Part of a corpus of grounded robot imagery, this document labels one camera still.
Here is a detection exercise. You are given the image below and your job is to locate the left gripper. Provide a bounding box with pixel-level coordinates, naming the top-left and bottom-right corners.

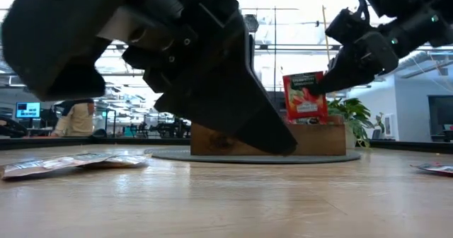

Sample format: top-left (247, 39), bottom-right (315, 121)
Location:
top-left (0, 0), bottom-right (256, 103)

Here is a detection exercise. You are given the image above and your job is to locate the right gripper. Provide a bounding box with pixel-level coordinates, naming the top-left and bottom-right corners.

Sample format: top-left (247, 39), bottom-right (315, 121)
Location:
top-left (306, 30), bottom-right (401, 96)

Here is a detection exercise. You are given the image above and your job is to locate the wooden tea caddy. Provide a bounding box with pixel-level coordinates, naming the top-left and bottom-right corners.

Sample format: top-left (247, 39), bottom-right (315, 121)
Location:
top-left (190, 115), bottom-right (347, 157)

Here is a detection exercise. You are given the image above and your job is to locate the green potted plant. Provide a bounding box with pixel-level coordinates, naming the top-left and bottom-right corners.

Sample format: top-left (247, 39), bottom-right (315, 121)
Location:
top-left (327, 96), bottom-right (386, 149)

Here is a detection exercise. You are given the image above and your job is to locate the white framed picture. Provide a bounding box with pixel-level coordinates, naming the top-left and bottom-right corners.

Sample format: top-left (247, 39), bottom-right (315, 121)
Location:
top-left (384, 113), bottom-right (394, 136)

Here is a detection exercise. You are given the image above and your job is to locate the round grey woven placemat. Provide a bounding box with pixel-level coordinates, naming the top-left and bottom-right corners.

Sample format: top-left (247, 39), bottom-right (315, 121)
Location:
top-left (144, 148), bottom-right (362, 165)

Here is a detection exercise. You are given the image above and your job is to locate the blue-screen computer monitor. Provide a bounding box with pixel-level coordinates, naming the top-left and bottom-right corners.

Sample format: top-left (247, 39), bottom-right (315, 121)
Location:
top-left (16, 102), bottom-right (41, 119)

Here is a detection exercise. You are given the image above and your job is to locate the person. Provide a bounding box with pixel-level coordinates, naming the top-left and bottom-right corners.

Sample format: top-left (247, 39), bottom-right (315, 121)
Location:
top-left (50, 98), bottom-right (96, 138)

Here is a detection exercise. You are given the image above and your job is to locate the black chair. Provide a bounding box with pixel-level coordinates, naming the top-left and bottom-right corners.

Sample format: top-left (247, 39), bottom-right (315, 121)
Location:
top-left (0, 115), bottom-right (28, 139)

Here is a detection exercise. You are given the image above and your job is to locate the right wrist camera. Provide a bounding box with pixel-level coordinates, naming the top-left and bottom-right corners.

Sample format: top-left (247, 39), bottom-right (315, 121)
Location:
top-left (325, 7), bottom-right (369, 46)

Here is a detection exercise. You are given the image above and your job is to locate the yellow cable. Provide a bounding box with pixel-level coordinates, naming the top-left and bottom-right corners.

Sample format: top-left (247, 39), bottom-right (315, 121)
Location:
top-left (319, 0), bottom-right (332, 64)

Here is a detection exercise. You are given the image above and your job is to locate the silver ventilation duct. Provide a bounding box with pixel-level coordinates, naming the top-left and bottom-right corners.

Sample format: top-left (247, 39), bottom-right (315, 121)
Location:
top-left (399, 50), bottom-right (453, 85)

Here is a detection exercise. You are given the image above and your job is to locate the ceiling cable reel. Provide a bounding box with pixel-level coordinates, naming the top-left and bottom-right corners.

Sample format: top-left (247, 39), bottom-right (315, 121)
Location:
top-left (243, 13), bottom-right (260, 33)

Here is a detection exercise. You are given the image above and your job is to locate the black aluminium table frame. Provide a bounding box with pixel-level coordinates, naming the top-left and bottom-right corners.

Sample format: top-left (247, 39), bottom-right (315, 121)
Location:
top-left (0, 135), bottom-right (453, 154)

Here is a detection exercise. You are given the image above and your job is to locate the dark wall screen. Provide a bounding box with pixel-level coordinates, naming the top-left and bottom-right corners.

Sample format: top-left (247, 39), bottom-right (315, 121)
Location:
top-left (428, 95), bottom-right (453, 142)

